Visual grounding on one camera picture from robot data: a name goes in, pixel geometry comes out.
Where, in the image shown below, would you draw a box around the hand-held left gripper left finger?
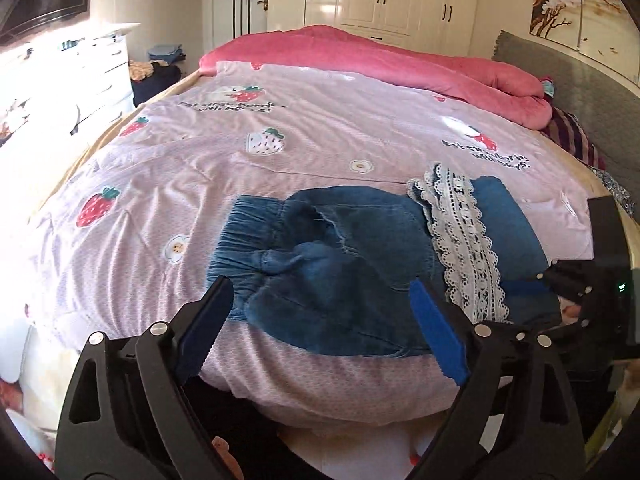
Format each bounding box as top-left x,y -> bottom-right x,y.
55,276 -> 236,480

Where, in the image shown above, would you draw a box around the blue denim pants lace trim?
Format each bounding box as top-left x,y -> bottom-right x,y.
207,175 -> 563,358

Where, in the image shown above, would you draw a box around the yellow printed cloth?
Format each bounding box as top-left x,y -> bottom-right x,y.
585,370 -> 631,461

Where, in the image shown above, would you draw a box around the person's black trousers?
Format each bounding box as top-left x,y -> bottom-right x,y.
185,375 -> 286,480

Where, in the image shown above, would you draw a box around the tree wall painting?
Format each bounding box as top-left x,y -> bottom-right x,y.
532,0 -> 640,86

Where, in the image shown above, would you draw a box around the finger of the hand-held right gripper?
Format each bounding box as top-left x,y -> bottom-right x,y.
500,259 -> 596,311

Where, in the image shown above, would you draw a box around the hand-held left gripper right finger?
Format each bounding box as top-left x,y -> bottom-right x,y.
409,279 -> 586,480

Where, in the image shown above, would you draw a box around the striped maroon pillow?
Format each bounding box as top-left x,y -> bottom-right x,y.
540,107 -> 606,168

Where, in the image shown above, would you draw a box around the dark patterned cloth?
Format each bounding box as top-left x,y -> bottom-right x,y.
592,167 -> 636,206

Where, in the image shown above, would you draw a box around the red plush comforter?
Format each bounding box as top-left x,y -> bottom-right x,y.
199,25 -> 553,128

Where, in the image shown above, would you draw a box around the cream door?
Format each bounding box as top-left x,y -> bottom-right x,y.
212,0 -> 271,46

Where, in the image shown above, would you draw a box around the pink strawberry print quilt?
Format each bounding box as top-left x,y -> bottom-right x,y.
25,60 -> 601,428

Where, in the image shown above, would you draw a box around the grey quilted headboard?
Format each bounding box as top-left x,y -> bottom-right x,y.
492,30 -> 640,196

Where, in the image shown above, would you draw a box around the folded blue clothes pile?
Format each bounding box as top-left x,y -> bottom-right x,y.
148,44 -> 186,63

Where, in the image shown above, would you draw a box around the white dresser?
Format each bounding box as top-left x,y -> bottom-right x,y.
0,22 -> 136,151

